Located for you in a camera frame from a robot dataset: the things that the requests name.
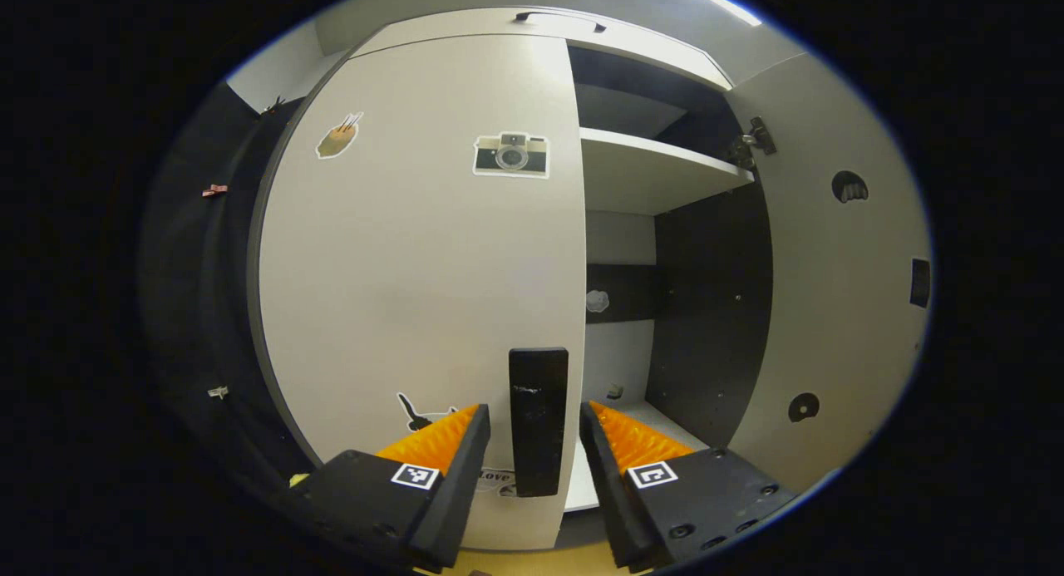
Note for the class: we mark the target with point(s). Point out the silver cloth clip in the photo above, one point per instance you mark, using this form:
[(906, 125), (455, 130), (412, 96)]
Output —
[(219, 391)]

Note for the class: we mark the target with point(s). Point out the red cloth clip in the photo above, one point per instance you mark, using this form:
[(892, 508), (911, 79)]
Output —
[(214, 190)]

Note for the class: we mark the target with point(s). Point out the white camera-sticker cabinet door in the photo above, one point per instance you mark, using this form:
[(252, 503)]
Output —
[(399, 268)]

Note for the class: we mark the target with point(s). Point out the white headphone-sticker cabinet door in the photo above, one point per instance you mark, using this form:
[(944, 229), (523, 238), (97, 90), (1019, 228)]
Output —
[(831, 310)]

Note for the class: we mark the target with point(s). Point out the white double-door shoe cabinet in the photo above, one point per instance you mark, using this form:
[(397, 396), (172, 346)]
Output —
[(706, 310)]

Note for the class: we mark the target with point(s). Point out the yellow plush toy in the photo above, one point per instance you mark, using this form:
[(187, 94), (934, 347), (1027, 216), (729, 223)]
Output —
[(298, 480)]

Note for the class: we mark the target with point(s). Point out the black cloth clip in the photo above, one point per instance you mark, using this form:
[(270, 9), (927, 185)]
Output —
[(273, 106)]

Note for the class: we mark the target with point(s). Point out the black backdrop cloth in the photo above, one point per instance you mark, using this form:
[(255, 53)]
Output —
[(191, 310)]

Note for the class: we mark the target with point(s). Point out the metal door hinge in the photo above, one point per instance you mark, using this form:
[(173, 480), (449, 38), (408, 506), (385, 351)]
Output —
[(758, 135)]

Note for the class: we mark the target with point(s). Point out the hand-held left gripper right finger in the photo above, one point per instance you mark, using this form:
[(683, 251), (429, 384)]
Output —
[(615, 493)]

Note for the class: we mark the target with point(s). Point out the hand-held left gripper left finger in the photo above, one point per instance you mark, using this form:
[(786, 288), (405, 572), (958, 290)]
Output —
[(461, 484)]

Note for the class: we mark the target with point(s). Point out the white cabinet shelf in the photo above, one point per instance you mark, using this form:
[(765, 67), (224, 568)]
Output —
[(648, 173)]

